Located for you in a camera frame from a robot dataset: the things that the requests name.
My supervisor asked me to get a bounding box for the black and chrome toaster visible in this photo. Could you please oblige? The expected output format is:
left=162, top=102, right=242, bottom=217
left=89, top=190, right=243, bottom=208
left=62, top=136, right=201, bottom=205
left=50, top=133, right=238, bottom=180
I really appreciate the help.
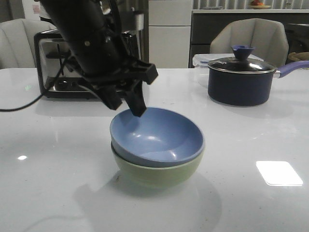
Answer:
left=33, top=29, right=143, bottom=100

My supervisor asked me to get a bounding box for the dark blue saucepan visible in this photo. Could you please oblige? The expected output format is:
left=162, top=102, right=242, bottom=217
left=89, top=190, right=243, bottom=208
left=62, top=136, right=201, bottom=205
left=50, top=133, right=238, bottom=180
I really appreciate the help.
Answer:
left=208, top=60, right=309, bottom=106

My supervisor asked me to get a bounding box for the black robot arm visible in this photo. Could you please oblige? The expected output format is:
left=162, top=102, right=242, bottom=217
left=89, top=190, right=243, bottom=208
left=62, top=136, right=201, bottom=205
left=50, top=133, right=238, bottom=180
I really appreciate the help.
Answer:
left=41, top=0, right=158, bottom=116

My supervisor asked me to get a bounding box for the glass pot lid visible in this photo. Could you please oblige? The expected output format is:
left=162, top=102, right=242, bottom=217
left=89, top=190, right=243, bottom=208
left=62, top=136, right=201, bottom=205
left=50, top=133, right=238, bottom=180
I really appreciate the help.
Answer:
left=208, top=45, right=276, bottom=74

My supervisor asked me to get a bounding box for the white refrigerator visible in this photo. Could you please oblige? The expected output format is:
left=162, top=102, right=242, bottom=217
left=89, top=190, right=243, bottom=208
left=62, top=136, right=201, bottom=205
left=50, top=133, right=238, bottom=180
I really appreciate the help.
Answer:
left=149, top=0, right=193, bottom=68

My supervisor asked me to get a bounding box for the beige armchair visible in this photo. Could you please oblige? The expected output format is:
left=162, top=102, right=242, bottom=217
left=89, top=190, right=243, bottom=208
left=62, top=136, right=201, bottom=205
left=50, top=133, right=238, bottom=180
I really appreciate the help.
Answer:
left=210, top=18, right=289, bottom=67
left=0, top=18, right=56, bottom=69

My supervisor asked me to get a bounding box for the clear plastic container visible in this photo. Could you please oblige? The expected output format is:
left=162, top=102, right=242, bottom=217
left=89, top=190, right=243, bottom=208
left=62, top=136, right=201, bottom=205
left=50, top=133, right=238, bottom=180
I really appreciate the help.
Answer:
left=192, top=53, right=264, bottom=69

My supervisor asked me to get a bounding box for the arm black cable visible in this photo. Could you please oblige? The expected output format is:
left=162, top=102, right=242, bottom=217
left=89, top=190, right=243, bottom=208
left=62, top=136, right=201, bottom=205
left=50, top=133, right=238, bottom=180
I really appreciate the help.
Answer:
left=0, top=57, right=73, bottom=112

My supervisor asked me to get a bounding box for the beige armchair left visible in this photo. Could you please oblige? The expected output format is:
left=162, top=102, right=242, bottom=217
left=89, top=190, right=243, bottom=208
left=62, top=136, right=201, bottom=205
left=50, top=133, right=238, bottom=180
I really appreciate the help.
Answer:
left=0, top=18, right=56, bottom=69

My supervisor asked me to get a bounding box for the blue bowl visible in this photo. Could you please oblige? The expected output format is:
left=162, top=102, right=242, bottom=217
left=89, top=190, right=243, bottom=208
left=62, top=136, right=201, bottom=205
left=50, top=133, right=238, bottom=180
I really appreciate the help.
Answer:
left=110, top=107, right=205, bottom=168

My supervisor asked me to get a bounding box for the wicker basket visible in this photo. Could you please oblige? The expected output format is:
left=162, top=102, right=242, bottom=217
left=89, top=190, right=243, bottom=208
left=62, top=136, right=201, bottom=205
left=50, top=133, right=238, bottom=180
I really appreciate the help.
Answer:
left=287, top=52, right=309, bottom=63

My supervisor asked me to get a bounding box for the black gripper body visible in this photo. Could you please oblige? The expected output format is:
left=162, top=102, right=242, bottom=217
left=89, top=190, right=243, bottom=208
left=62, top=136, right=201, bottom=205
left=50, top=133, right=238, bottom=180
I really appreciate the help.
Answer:
left=65, top=56, right=158, bottom=92

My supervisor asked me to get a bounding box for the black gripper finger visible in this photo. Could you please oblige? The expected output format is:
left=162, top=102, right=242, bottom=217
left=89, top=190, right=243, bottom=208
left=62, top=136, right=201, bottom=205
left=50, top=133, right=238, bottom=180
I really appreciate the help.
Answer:
left=96, top=86, right=122, bottom=110
left=124, top=81, right=146, bottom=117

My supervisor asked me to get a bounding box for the beige armchair right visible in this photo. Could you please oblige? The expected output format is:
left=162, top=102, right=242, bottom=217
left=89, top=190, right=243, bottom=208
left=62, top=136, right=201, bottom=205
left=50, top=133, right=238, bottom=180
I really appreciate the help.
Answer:
left=210, top=18, right=289, bottom=67

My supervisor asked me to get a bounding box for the green bowl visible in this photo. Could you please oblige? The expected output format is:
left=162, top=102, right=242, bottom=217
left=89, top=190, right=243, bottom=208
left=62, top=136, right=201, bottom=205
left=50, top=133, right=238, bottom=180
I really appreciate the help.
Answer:
left=111, top=146, right=205, bottom=189

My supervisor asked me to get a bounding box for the fruit bowl on counter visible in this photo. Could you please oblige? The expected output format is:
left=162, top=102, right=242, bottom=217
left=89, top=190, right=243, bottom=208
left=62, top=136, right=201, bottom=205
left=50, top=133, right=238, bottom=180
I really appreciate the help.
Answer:
left=248, top=0, right=271, bottom=9

